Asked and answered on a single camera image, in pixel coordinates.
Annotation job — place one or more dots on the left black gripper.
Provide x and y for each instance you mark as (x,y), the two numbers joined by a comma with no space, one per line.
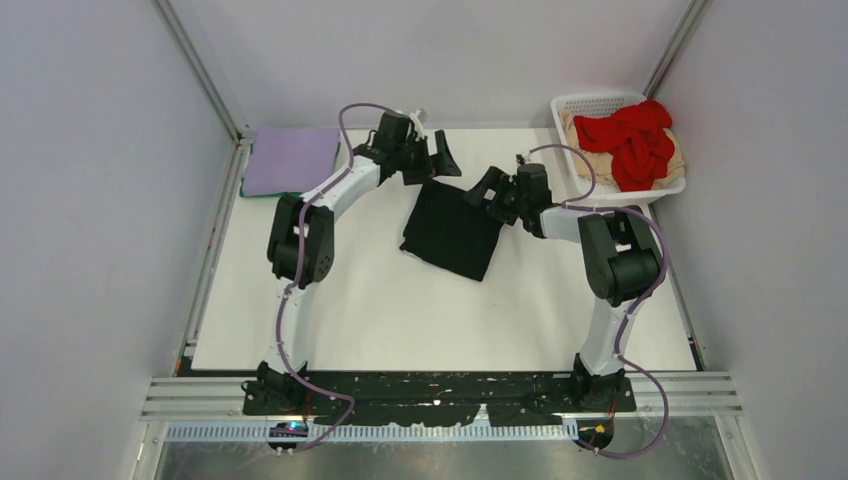
(431,166)

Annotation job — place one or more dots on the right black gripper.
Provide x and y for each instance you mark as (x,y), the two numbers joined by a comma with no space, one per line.
(498,181)

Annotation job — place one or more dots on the black t shirt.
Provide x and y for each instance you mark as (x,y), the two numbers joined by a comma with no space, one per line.
(445,231)

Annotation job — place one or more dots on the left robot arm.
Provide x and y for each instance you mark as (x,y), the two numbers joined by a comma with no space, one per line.
(301,247)

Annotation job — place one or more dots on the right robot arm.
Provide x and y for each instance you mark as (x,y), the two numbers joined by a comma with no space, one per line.
(622,262)

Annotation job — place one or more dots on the beige t shirt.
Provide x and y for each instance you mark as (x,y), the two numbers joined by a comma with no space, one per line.
(596,166)

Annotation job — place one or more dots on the white plastic basket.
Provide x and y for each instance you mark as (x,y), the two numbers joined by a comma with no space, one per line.
(600,104)

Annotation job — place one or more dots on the red t shirt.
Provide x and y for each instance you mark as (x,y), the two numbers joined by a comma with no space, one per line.
(629,142)

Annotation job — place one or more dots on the folded purple t shirt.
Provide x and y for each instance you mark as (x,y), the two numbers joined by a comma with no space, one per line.
(275,134)

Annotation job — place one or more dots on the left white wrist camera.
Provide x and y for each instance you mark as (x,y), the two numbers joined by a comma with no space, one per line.
(418,117)

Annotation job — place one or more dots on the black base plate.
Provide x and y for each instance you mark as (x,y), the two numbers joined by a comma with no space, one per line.
(432,399)

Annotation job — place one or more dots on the left aluminium frame post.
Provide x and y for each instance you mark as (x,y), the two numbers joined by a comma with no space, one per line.
(182,22)

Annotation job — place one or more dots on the aluminium frame post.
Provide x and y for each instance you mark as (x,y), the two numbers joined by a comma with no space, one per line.
(682,35)
(182,22)

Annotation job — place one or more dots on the right aluminium frame post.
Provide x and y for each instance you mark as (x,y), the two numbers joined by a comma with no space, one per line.
(682,35)

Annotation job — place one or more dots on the white cable duct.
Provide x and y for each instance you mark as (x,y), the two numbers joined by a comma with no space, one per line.
(299,431)

